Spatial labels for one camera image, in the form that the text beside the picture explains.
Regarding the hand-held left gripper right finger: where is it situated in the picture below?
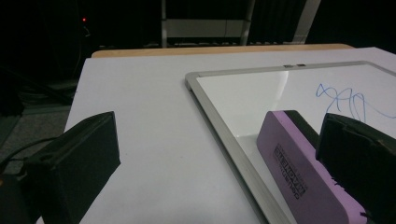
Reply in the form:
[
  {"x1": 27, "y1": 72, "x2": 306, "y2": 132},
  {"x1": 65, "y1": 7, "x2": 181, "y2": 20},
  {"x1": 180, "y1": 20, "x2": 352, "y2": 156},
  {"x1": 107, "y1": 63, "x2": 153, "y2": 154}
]
[{"x1": 315, "y1": 112, "x2": 396, "y2": 224}]

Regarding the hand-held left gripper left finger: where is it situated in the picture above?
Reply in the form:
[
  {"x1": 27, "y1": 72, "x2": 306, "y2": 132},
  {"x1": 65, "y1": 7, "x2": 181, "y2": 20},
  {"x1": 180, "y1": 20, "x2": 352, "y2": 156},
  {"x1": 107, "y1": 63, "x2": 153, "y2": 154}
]
[{"x1": 21, "y1": 111, "x2": 121, "y2": 224}]

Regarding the purple whiteboard eraser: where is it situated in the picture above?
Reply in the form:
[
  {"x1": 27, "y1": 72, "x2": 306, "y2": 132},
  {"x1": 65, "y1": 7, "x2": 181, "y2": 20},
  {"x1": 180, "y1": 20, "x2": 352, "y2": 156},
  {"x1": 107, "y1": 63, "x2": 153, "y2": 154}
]
[{"x1": 256, "y1": 109, "x2": 372, "y2": 224}]

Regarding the silver-framed whiteboard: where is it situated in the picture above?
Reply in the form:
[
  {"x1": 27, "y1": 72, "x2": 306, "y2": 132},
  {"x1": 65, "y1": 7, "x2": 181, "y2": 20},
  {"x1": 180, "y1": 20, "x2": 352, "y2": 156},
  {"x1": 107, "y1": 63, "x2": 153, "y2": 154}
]
[{"x1": 184, "y1": 60, "x2": 396, "y2": 224}]

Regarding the large white table sheet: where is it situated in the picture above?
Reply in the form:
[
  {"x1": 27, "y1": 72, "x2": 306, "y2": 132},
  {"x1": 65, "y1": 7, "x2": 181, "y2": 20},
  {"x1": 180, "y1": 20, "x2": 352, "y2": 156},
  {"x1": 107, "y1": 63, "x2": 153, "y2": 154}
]
[{"x1": 35, "y1": 46, "x2": 396, "y2": 224}]

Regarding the black tripod stand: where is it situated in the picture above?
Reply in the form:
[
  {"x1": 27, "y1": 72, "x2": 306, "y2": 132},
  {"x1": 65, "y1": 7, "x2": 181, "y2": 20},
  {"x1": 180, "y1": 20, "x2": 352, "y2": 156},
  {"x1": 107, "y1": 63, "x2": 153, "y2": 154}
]
[{"x1": 0, "y1": 66, "x2": 78, "y2": 117}]

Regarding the dark device with red light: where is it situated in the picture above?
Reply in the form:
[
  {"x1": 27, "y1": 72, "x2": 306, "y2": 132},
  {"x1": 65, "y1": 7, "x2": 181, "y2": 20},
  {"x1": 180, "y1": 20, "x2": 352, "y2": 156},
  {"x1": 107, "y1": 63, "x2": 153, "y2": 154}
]
[{"x1": 74, "y1": 0, "x2": 94, "y2": 41}]

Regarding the grey metal stand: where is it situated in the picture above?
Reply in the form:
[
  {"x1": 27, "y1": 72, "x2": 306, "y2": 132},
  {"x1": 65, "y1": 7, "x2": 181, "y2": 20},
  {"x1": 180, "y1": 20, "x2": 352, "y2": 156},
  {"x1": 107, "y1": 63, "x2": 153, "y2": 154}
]
[{"x1": 160, "y1": 0, "x2": 321, "y2": 48}]

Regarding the left hand-held gripper cable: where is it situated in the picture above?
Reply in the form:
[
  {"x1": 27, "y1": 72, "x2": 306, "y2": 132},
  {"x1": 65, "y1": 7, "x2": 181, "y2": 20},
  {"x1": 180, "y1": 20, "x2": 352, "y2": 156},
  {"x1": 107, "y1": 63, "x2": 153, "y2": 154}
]
[{"x1": 0, "y1": 136, "x2": 61, "y2": 169}]

